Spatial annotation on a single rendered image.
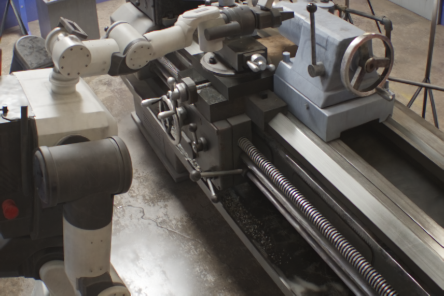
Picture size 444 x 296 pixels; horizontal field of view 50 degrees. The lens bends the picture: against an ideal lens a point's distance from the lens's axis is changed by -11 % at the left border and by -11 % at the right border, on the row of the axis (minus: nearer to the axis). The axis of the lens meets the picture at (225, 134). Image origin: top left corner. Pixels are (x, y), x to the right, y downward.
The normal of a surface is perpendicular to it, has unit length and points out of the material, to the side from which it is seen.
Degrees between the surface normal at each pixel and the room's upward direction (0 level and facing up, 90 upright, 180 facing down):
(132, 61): 103
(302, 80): 62
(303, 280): 0
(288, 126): 36
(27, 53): 29
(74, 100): 14
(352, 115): 90
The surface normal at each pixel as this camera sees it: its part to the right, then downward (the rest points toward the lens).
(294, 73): -0.80, -0.15
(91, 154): 0.41, -0.56
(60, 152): 0.29, -0.75
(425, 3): -0.89, 0.28
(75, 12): 0.54, 0.45
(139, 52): 0.60, 0.59
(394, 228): -0.55, -0.51
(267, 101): -0.04, -0.83
